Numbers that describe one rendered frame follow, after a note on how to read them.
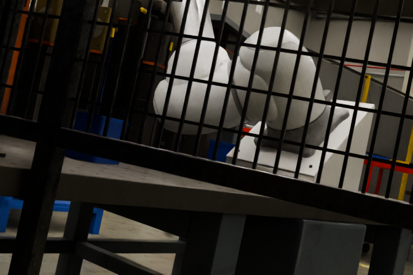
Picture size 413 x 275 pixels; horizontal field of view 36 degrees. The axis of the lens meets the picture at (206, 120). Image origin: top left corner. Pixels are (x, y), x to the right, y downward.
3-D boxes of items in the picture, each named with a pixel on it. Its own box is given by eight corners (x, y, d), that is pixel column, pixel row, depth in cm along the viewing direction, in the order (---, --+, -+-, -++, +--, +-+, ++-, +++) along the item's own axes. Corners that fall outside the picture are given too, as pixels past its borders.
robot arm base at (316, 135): (361, 104, 159) (355, 85, 156) (309, 159, 148) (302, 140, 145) (303, 95, 172) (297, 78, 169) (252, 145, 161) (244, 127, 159)
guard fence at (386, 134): (389, 232, 936) (416, 99, 942) (398, 235, 927) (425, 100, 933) (251, 225, 677) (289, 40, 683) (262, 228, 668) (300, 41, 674)
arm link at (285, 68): (329, 121, 147) (302, 38, 137) (254, 140, 152) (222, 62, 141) (324, 85, 161) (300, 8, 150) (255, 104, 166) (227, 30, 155)
